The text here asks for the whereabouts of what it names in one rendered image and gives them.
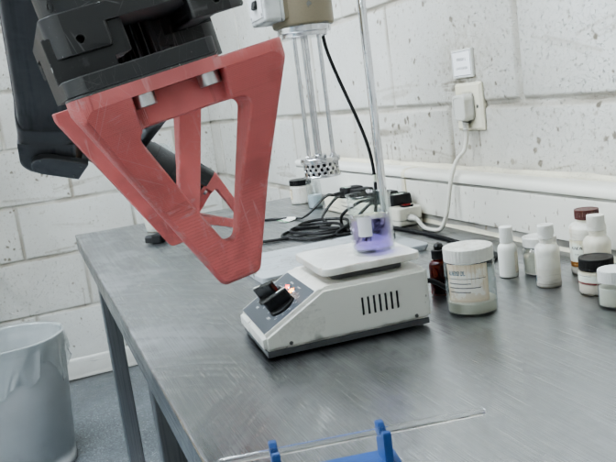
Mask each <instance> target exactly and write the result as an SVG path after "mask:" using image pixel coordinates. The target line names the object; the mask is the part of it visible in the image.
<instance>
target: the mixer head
mask: <svg viewBox="0 0 616 462"><path fill-rule="evenodd" d="M248 7H249V14H250V20H251V23H252V27H253V28H264V27H272V29H273V30H274V31H277V34H278V37H280V38H282V40H292V38H296V40H298V39H302V38H305V37H307V38H308V39H311V38H316V35H321V37H322V36H325V35H327V31H329V30H331V24H333V23H334V13H333V6H332V0H248Z"/></svg>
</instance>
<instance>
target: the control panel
mask: <svg viewBox="0 0 616 462"><path fill-rule="evenodd" d="M274 284H275V285H279V286H280V287H281V288H283V287H285V286H286V285H290V286H289V287H288V288H287V290H290V289H292V288H293V289H294V290H293V291H292V292H291V296H292V297H293V298H294V300H293V302H292V304H291V305H290V307H289V308H288V309H286V310H285V311H284V312H283V313H280V314H278V315H276V316H272V315H271V314H270V312H269V311H268V310H267V308H266V307H265V306H264V305H260V304H259V297H258V298H256V299H255V300H254V301H253V302H252V303H250V304H249V305H248V306H247V307H246V308H244V309H243V312H244V313H245V314H246V315H247V316H248V317H249V318H250V319H251V321H252V322H253V323H254V324H255V325H256V326H257V327H258V328H259V330H260V331H261V332H262V333H263V334H264V335H265V334H266V333H267V332H268V331H269V330H270V329H271V328H272V327H273V326H275V325H276V324H277V323H278V322H279V321H281V320H282V319H283V318H284V317H285V316H286V315H288V314H289V313H290V312H291V311H292V310H294V309H295V308H296V307H297V306H298V305H299V304H301V303H302V302H303V301H304V300H305V299H307V298H308V297H309V296H310V295H311V294H312V293H313V292H314V290H312V289H311V288H309V287H308V286H306V285H305V284H303V283H302V282H301V281H299V280H297V279H296V278H294V277H293V276H292V275H291V274H289V273H288V272H287V273H285V274H284V275H283V276H282V277H281V278H279V279H278V280H277V281H276V282H275V283H274Z"/></svg>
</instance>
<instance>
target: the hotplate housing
mask: <svg viewBox="0 0 616 462"><path fill-rule="evenodd" d="M287 272H288V273H289V274H291V275H292V276H293V277H294V278H296V279H297V280H299V281H301V282H302V283H303V284H305V285H306V286H308V287H309V288H311V289H312V290H314V292H313V293H312V294H311V295H310V296H309V297H308V298H307V299H305V300H304V301H303V302H302V303H301V304H299V305H298V306H297V307H296V308H295V309H294V310H292V311H291V312H290V313H289V314H288V315H286V316H285V317H284V318H283V319H282V320H281V321H279V322H278V323H277V324H276V325H275V326H273V327H272V328H271V329H270V330H269V331H268V332H267V333H266V334H265V335H264V334H263V333H262V332H261V331H260V330H259V328H258V327H257V326H256V325H255V324H254V323H253V322H252V321H251V319H250V318H249V317H248V316H247V315H246V314H245V313H244V312H243V313H242V314H241V315H240V316H241V323H242V324H243V326H244V327H245V330H246V331H247V333H248V334H249V335H250V336H251V338H252V339H253V340H254V341H255V342H256V344H257V345H258V346H259V347H260V349H261V350H262V351H263V352H264V354H265V355H266V356H267V357H268V358H275V357H279V356H284V355H288V354H291V353H296V352H300V351H304V350H308V349H313V348H317V347H324V346H329V345H333V344H337V343H341V342H346V341H349V340H353V339H358V338H361V337H366V336H374V335H377V334H382V333H386V332H390V331H394V330H399V329H403V328H407V327H412V326H416V325H423V324H427V323H430V320H429V317H428V315H429V314H430V313H431V307H430V299H429V290H428V281H427V272H426V269H423V267H422V266H419V265H417V264H414V263H412V262H410V261H405V262H401V263H396V264H391V265H387V266H382V267H377V268H373V269H363V270H359V271H354V272H349V273H345V274H340V275H335V276H331V277H323V276H320V275H319V274H317V273H315V272H314V271H312V270H310V269H308V268H307V267H305V266H300V267H295V268H294V269H291V270H288V271H287ZM287 272H286V273H287Z"/></svg>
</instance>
